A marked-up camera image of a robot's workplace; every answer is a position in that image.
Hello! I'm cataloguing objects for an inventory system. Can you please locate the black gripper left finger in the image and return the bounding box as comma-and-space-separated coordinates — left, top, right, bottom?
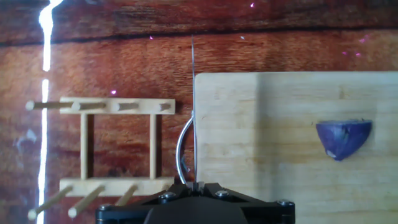
140, 182, 195, 205

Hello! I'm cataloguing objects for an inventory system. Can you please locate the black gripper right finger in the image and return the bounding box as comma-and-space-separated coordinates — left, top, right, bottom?
196, 182, 249, 203

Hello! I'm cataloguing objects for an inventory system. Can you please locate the steel kitchen knife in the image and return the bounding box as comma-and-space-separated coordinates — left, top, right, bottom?
190, 34, 199, 185

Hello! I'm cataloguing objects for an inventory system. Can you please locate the bamboo cutting board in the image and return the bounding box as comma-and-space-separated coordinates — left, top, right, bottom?
175, 71, 398, 224

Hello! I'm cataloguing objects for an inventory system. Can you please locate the wooden peg rack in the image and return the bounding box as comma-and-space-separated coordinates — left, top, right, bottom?
25, 96, 177, 222

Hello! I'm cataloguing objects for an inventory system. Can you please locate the purple onion wedge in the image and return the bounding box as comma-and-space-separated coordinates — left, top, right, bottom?
315, 119, 373, 162

